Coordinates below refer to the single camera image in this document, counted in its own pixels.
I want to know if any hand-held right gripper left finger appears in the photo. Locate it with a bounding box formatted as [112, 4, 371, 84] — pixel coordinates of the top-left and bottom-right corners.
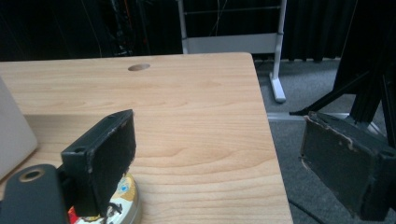
[61, 108, 137, 217]

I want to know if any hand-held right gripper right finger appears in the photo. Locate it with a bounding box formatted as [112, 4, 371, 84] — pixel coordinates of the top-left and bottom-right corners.
[300, 111, 396, 222]

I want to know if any beige box corner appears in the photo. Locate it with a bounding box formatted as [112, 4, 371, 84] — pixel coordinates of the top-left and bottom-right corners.
[0, 76, 39, 181]

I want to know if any black curtain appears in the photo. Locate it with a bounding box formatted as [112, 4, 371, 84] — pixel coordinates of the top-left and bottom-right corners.
[0, 0, 396, 63]

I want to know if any round tin with colourful lid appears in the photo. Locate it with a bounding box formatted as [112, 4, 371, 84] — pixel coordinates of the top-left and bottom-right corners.
[67, 173, 143, 224]

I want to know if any black metal stand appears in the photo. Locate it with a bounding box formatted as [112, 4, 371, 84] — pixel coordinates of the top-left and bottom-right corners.
[289, 0, 396, 147]

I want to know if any white metal desk frame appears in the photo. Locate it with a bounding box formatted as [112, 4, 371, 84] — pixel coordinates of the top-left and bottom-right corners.
[177, 0, 288, 104]

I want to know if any black cable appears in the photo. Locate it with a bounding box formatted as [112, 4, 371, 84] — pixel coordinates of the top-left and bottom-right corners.
[288, 199, 328, 224]

